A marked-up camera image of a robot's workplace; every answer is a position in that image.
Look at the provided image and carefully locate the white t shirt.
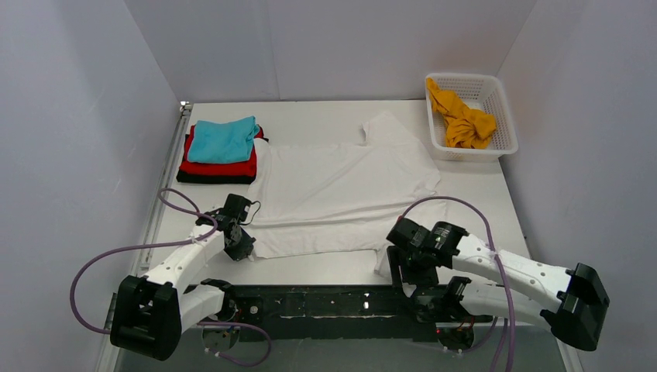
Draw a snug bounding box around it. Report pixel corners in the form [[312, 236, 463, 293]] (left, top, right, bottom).
[[247, 112, 447, 277]]

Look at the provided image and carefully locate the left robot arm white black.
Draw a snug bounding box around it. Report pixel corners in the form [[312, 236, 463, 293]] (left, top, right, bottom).
[[110, 194, 255, 360]]

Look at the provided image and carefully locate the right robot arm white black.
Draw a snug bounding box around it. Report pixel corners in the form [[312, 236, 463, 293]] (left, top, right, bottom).
[[387, 218, 611, 352]]

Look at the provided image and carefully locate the folded red t shirt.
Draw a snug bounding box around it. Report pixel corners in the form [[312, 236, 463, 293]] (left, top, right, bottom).
[[179, 126, 257, 177]]

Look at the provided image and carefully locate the folded black t shirt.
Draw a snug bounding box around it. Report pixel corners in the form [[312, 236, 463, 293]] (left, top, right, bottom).
[[176, 170, 256, 184]]

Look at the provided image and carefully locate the folded cyan t shirt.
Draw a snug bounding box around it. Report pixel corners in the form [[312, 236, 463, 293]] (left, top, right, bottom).
[[187, 116, 260, 164]]

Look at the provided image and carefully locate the orange t shirt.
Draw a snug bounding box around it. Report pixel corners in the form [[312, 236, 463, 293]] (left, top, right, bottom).
[[425, 77, 497, 150]]

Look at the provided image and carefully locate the white plastic basket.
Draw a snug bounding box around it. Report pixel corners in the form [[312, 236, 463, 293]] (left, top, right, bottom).
[[425, 73, 518, 162]]

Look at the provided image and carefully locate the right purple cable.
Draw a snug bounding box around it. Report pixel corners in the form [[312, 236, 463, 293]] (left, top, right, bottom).
[[400, 195, 517, 372]]

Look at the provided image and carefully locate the purple cable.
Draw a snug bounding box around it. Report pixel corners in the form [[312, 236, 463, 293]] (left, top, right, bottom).
[[400, 195, 517, 372], [69, 188, 273, 368]]

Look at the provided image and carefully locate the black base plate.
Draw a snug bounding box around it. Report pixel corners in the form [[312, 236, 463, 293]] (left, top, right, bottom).
[[207, 281, 493, 343]]

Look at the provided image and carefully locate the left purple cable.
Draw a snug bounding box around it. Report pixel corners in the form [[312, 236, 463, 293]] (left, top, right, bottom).
[[69, 188, 273, 368]]

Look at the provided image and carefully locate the aluminium frame rail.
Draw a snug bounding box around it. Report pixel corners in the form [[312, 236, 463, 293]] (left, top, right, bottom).
[[95, 102, 194, 371]]

